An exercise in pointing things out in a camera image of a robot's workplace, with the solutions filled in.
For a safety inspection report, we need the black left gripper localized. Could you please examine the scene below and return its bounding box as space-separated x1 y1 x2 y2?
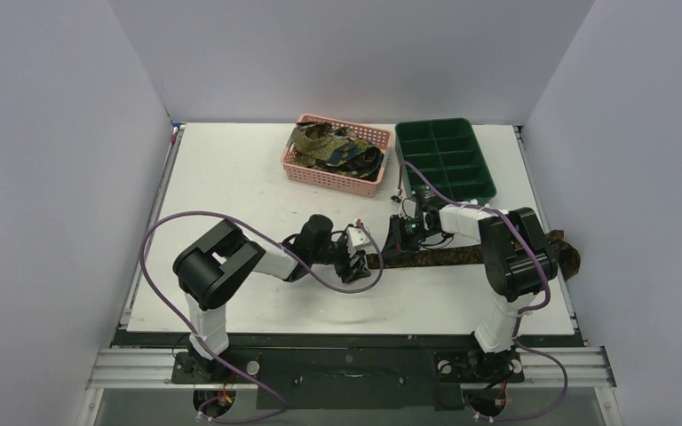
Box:
310 228 369 281

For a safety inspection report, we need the dark patterned necktie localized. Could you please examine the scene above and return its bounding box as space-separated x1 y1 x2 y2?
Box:
366 230 582 279

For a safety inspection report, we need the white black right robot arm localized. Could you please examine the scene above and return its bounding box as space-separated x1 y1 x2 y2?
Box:
382 186 558 379

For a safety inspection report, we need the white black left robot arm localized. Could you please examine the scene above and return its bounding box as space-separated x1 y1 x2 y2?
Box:
172 215 381 382

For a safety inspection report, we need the pile of patterned ties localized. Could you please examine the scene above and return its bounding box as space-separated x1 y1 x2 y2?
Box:
290 122 385 181

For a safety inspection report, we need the pink plastic basket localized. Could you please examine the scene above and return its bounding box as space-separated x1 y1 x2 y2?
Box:
281 114 393 197

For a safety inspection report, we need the green divided plastic tray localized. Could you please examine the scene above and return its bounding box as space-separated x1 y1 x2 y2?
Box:
394 117 497 204

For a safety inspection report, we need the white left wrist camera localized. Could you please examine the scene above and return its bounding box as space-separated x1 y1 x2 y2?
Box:
345 226 372 255

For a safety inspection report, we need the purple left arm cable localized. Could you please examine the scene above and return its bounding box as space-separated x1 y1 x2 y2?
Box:
139 210 385 426

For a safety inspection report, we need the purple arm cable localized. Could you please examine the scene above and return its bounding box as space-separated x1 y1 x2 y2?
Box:
396 160 569 424
139 210 385 426

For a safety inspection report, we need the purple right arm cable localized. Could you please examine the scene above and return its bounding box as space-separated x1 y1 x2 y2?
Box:
396 160 569 424

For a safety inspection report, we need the black metal base rail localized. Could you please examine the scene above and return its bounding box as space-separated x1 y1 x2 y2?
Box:
88 333 615 409

